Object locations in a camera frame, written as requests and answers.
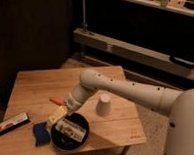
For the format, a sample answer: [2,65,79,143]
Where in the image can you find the long grey case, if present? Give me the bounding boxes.
[73,28,194,81]

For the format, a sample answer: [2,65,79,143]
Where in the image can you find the metal vertical pole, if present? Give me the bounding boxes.
[82,0,87,33]

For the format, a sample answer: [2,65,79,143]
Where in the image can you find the white printed box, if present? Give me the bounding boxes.
[55,119,87,142]

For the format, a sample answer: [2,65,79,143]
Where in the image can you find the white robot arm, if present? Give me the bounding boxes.
[48,69,182,125]

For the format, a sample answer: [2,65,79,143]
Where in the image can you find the orange carrot toy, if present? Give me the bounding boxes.
[50,98,66,106]

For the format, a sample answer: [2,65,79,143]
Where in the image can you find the wooden low table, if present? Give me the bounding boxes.
[0,57,152,155]

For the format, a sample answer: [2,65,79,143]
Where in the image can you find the black round bowl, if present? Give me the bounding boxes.
[50,112,90,150]

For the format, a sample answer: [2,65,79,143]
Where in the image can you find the black case handle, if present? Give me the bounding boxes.
[169,55,194,69]

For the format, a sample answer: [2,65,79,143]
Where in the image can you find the black red toothpaste box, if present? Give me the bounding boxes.
[0,112,29,135]

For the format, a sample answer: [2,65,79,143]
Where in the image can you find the blue sponge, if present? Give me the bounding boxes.
[33,121,50,147]

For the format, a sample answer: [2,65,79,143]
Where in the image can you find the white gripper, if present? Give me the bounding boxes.
[48,86,89,125]

